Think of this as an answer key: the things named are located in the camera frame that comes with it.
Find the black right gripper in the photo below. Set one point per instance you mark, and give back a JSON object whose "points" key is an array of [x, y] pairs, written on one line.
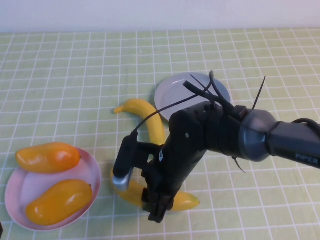
{"points": [[170, 172]]}

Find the short curved yellow banana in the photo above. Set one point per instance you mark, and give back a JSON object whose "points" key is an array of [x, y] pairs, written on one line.
{"points": [[157, 132]]}

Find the yellow orange mango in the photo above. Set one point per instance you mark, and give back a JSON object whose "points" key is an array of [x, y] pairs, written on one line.
{"points": [[57, 202], [47, 157]]}

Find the long yellow banana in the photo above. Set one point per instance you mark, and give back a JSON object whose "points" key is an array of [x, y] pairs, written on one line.
{"points": [[186, 201]]}

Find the green checked tablecloth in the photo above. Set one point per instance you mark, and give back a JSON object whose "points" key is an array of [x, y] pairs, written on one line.
{"points": [[250, 200]]}

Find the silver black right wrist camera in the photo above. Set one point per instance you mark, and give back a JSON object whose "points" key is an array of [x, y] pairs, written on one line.
{"points": [[125, 160]]}

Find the pink round plate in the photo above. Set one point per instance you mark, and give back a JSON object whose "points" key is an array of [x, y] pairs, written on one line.
{"points": [[27, 182]]}

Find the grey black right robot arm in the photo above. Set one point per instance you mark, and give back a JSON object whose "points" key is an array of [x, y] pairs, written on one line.
{"points": [[255, 135]]}

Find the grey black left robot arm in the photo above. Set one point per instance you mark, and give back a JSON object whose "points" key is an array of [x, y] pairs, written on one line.
{"points": [[1, 227]]}

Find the blue-grey round plate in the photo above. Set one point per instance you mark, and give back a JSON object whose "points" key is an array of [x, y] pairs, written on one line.
{"points": [[172, 92]]}

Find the black zip tie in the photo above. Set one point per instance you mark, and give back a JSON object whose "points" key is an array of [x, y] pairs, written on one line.
{"points": [[240, 166], [260, 92]]}

